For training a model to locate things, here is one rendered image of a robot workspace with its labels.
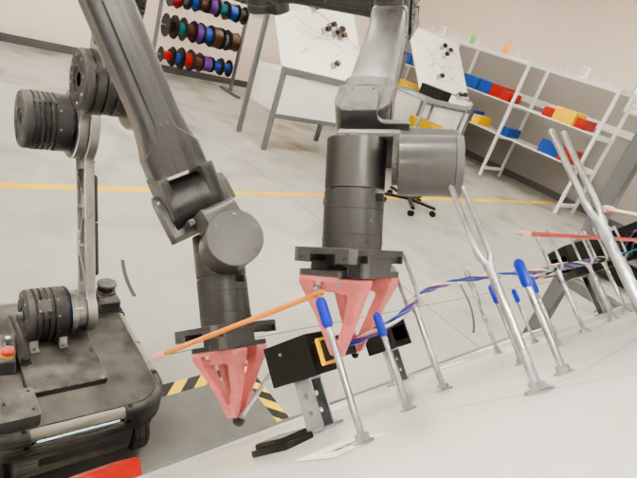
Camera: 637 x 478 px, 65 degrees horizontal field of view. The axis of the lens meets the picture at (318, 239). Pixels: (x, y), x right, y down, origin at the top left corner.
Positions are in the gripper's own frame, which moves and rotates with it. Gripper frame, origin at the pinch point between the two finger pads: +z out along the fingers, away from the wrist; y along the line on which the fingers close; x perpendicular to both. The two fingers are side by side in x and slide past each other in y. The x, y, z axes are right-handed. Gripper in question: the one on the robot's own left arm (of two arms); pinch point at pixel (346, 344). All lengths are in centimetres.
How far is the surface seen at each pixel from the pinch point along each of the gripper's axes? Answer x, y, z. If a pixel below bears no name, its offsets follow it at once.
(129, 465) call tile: 4.0, -20.7, 5.6
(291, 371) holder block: 4.8, -2.1, 3.0
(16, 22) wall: 629, 255, -260
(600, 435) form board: -22.6, -21.2, -3.1
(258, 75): 333, 364, -186
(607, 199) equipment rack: -15, 91, -23
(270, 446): 2.5, -7.8, 7.9
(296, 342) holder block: 4.4, -2.1, 0.2
